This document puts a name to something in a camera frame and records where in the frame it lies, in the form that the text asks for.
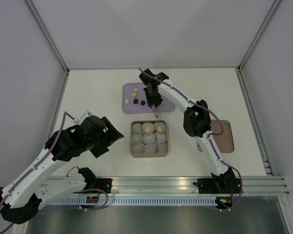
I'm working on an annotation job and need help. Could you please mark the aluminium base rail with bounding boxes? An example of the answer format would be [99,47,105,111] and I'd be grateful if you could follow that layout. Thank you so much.
[39,176,290,195]

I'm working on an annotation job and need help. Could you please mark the beige box lid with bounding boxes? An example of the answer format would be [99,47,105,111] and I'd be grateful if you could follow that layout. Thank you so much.
[197,120,235,153]

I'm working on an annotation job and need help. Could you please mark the right aluminium frame post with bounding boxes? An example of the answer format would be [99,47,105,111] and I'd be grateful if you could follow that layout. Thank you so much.
[236,0,283,72]

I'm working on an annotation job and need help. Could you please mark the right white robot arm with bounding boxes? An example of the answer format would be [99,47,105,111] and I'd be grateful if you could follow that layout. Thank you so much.
[139,69,243,194]

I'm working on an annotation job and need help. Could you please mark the white slotted cable duct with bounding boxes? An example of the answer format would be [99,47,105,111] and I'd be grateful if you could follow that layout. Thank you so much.
[50,195,216,207]

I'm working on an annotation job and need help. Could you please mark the beige chocolate box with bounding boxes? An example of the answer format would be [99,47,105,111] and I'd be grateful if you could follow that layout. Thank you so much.
[129,120,169,158]

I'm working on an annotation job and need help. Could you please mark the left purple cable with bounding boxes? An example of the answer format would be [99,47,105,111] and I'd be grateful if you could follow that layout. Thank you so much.
[0,111,80,227]

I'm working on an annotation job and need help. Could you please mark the purple plastic tray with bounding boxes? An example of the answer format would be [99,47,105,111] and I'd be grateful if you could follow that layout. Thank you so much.
[123,82,175,114]

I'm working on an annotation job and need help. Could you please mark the aluminium frame post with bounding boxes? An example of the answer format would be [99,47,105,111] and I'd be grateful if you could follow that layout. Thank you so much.
[236,0,283,72]
[25,0,69,74]

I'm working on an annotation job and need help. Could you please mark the purple cable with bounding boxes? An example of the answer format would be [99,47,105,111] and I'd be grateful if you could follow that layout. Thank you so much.
[0,111,80,227]
[138,68,242,213]

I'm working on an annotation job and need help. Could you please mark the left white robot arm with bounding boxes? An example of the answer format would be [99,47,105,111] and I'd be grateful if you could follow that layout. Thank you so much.
[0,115,124,224]

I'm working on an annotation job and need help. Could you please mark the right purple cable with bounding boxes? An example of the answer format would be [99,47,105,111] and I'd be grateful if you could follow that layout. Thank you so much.
[138,68,242,213]

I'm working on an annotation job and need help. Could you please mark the white metal tongs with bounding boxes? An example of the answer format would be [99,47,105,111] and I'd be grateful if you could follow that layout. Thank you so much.
[151,105,159,118]

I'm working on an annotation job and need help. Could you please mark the white paper cup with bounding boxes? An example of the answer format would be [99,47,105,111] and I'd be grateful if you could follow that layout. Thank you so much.
[142,122,155,134]
[155,132,167,145]
[131,123,144,135]
[156,143,168,154]
[131,134,143,145]
[154,122,167,133]
[143,144,157,154]
[143,133,156,144]
[131,143,145,154]

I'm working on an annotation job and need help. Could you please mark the left aluminium frame post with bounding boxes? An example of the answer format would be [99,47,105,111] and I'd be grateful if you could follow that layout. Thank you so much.
[25,0,69,74]

